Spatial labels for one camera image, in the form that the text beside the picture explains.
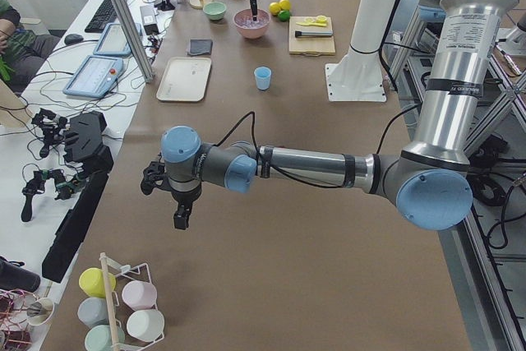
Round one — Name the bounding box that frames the pink bowl of ice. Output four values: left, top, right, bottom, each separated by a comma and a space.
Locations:
233, 9, 270, 39

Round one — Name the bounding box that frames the light blue plastic cup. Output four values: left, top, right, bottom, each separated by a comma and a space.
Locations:
254, 67, 272, 90

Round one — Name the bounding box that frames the pink cup on rack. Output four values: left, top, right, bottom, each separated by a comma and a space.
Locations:
122, 280, 158, 311

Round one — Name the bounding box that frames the yellow cup on rack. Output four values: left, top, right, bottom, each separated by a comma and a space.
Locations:
78, 267, 105, 298

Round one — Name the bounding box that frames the white cup on rack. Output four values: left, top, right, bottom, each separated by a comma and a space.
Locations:
127, 309, 165, 342

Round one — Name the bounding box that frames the grey cup on rack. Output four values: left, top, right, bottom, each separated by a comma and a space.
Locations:
77, 297, 108, 328

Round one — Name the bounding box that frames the green cup on rack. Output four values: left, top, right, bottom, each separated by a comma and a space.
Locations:
84, 325, 113, 351

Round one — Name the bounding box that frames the yellow lemon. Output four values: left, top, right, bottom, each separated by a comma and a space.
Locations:
278, 0, 292, 11
268, 2, 282, 16

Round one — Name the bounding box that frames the green lime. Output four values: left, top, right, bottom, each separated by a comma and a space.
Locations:
277, 10, 291, 22

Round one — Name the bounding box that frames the mint green bowl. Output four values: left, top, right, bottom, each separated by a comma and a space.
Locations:
203, 2, 227, 21

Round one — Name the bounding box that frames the grey folded cloth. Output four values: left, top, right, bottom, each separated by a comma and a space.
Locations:
187, 39, 213, 56

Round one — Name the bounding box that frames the bamboo cutting board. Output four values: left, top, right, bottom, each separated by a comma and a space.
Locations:
288, 16, 336, 56

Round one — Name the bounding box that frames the cream plastic tray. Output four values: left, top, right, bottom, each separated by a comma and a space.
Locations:
156, 57, 212, 103

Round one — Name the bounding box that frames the long black box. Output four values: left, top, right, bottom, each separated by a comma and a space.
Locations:
41, 172, 108, 284

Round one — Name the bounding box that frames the black gripper stand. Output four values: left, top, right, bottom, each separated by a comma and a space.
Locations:
63, 111, 114, 174

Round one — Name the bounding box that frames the blue teach pendant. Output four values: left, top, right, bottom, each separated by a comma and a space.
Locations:
93, 22, 132, 58
62, 55, 124, 99

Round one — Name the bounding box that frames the black keyboard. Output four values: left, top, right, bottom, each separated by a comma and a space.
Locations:
84, 0, 118, 34

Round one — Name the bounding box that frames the black computer mouse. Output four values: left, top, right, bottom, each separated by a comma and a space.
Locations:
63, 34, 84, 46

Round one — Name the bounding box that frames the white wire cup rack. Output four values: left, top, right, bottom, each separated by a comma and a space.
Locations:
99, 252, 165, 350

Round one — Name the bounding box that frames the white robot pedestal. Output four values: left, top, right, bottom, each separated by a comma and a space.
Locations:
325, 0, 395, 103

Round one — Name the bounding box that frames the aluminium frame post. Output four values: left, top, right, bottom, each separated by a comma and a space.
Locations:
111, 0, 154, 83

